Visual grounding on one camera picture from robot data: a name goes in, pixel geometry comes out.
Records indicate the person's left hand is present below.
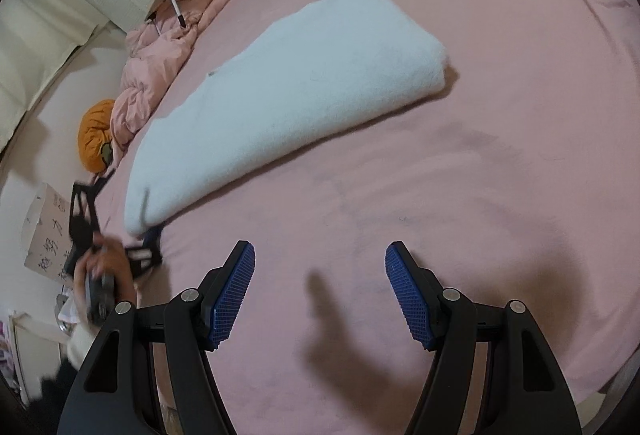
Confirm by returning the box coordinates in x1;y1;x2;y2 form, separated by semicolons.
74;235;137;311

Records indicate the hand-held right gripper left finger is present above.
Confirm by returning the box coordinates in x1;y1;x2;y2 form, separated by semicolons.
57;240;257;435

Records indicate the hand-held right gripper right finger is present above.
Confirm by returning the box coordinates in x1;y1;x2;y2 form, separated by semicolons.
385;241;583;435

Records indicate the pink quilt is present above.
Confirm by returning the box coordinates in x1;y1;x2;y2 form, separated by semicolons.
110;0;244;150

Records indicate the pink bed sheet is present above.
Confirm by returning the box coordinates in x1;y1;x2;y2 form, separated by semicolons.
92;0;635;421

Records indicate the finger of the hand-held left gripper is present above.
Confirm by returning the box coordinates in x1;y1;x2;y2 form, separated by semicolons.
122;225;165;280
68;174;115;250

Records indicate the cardboard box with writing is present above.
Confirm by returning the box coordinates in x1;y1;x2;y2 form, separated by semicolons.
20;182;73;286

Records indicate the orange plush pillow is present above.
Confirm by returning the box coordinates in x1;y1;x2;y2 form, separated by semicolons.
77;99;118;173

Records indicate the white knit cardigan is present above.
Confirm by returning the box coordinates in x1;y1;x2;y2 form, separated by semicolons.
122;0;448;238

